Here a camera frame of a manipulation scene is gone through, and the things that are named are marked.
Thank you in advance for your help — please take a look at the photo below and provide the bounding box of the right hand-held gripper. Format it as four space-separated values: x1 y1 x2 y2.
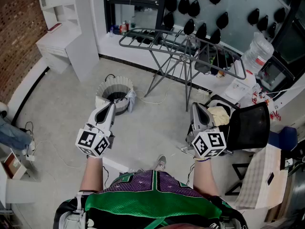
185 102 226 158

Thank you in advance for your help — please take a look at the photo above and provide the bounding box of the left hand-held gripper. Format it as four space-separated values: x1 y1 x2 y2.
75 102 116 159

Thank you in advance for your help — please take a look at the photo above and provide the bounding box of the grey metal drying rack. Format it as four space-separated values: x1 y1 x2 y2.
118 27 247 112

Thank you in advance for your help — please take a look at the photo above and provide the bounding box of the white checked clothes item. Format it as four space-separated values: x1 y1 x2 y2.
127 89 137 113

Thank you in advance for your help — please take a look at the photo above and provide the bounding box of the person's right forearm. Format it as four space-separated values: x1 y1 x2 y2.
192 157 220 198

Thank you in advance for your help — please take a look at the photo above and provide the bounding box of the person's left forearm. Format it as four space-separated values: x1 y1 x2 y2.
80 155 104 193

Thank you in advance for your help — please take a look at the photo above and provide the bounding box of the white power strip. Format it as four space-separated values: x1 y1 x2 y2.
195 90 211 100

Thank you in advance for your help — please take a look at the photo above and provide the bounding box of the white woven laundry basket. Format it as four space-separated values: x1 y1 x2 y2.
95 74 134 116

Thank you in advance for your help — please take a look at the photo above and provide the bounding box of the white water dispenser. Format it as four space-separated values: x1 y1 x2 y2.
225 69 257 100

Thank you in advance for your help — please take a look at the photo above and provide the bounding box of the black mesh office chair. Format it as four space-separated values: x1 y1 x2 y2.
209 94 271 155

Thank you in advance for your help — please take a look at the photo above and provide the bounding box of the person's grey shoe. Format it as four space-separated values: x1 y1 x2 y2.
156 155 167 172

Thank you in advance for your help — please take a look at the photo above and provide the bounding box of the white shelving desk unit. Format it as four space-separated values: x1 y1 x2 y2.
35 0 100 83

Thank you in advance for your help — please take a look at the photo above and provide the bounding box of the checked tablecloth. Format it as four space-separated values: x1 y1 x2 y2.
234 143 289 209

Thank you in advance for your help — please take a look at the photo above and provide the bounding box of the person's green purple jersey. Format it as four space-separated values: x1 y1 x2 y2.
53 169 248 229

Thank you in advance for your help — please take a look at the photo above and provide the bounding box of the white round floor appliance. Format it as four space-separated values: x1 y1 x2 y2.
0 101 9 119

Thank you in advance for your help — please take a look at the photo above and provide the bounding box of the red book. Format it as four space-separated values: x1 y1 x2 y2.
47 22 62 34

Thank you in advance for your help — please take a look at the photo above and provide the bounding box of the white desk with drawer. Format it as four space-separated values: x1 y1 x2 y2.
0 149 36 204

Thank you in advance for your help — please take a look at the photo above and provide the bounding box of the group of black caps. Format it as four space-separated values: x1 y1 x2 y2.
163 0 286 45

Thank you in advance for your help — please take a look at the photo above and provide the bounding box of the white cap display board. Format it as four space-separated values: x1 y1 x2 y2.
164 0 293 54

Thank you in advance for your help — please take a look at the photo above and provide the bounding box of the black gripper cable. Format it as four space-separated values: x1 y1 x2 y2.
186 162 195 186
102 166 110 188

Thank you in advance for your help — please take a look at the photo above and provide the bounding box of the white charger cable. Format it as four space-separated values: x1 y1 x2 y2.
25 139 88 169

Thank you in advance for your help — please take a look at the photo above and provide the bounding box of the black floor cable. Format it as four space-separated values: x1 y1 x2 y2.
20 121 36 138

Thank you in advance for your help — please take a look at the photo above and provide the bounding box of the grey backpack shoulder strap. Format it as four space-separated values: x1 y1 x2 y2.
219 213 246 229
58 191 88 229

